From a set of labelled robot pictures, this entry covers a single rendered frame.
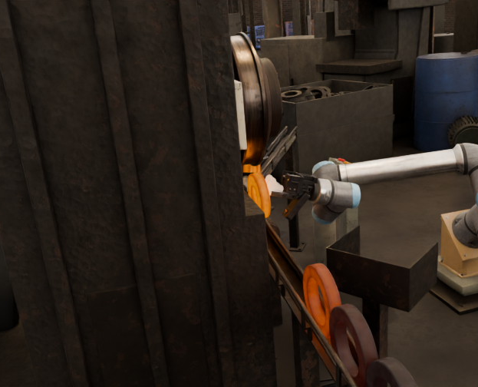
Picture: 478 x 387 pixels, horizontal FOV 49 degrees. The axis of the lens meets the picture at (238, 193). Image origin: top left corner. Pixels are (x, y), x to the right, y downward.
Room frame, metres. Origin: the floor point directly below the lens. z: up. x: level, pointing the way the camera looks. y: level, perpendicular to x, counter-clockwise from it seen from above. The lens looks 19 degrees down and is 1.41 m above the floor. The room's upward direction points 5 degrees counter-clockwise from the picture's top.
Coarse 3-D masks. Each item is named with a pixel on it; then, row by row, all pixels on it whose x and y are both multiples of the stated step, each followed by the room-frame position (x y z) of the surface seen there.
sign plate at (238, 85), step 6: (240, 84) 1.38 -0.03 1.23; (240, 90) 1.38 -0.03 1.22; (240, 96) 1.38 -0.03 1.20; (240, 102) 1.38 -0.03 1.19; (240, 108) 1.38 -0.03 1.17; (240, 114) 1.38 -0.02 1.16; (240, 120) 1.38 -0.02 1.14; (240, 126) 1.38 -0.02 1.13; (240, 132) 1.38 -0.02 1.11; (240, 138) 1.38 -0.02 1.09; (240, 144) 1.38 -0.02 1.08; (246, 144) 1.38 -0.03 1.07
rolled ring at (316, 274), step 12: (312, 264) 1.20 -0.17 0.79; (312, 276) 1.17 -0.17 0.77; (324, 276) 1.13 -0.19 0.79; (312, 288) 1.22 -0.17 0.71; (324, 288) 1.10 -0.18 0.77; (336, 288) 1.10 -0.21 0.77; (312, 300) 1.21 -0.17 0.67; (324, 300) 1.10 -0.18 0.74; (336, 300) 1.08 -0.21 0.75; (312, 312) 1.19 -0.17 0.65; (324, 324) 1.11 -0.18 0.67
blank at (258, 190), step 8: (256, 176) 1.65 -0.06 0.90; (248, 184) 1.72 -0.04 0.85; (256, 184) 1.62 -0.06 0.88; (264, 184) 1.62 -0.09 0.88; (248, 192) 1.73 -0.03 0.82; (256, 192) 1.63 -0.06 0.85; (264, 192) 1.60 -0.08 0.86; (256, 200) 1.69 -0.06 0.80; (264, 200) 1.59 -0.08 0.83; (264, 208) 1.59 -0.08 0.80
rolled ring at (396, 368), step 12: (384, 360) 0.83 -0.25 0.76; (396, 360) 0.82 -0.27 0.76; (372, 372) 0.86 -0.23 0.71; (384, 372) 0.81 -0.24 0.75; (396, 372) 0.79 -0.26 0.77; (408, 372) 0.79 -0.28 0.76; (372, 384) 0.86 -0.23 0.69; (384, 384) 0.86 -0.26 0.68; (396, 384) 0.77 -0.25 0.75; (408, 384) 0.76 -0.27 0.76
